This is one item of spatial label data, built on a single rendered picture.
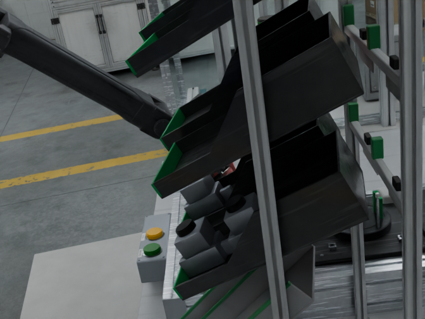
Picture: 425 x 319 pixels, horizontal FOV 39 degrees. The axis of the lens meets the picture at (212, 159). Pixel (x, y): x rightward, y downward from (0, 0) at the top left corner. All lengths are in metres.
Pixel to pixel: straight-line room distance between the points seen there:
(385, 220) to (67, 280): 0.79
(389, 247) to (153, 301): 0.54
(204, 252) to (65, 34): 5.77
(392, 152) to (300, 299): 1.20
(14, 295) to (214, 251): 2.44
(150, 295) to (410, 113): 0.90
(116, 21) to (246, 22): 5.87
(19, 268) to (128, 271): 1.93
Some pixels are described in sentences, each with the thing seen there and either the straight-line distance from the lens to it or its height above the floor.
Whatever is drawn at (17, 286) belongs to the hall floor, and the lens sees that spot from 3.27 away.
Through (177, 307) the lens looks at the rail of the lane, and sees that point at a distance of 1.24.
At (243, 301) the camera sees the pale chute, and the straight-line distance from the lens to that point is 0.98.
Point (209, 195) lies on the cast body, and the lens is 0.97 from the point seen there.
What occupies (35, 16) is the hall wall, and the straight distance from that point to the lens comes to 9.36.
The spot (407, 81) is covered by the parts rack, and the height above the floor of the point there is 1.48.
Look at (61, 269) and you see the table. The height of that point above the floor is 0.86.
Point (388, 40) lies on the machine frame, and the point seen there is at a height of 1.16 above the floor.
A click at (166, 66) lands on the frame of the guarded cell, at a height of 1.18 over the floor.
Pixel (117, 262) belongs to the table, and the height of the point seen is 0.86.
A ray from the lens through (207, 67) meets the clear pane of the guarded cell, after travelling 2.57.
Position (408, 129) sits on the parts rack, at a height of 1.42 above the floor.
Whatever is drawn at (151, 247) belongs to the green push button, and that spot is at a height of 0.97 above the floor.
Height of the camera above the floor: 1.69
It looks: 24 degrees down
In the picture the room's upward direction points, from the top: 9 degrees counter-clockwise
